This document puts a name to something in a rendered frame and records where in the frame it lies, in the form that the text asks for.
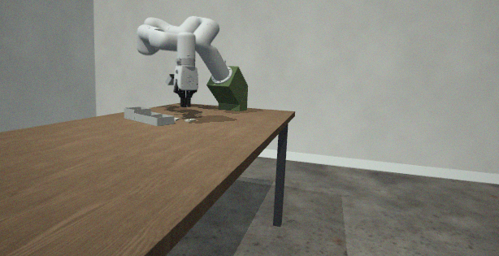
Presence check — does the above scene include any grey open-top bin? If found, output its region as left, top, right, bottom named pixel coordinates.
left=124, top=106, right=175, bottom=126

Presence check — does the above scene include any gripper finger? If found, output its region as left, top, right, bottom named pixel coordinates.
left=173, top=83, right=187, bottom=107
left=186, top=90, right=197, bottom=107

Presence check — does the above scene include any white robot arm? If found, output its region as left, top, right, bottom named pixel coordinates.
left=137, top=16, right=232, bottom=84

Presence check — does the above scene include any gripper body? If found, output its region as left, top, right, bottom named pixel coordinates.
left=174, top=65, right=198, bottom=90

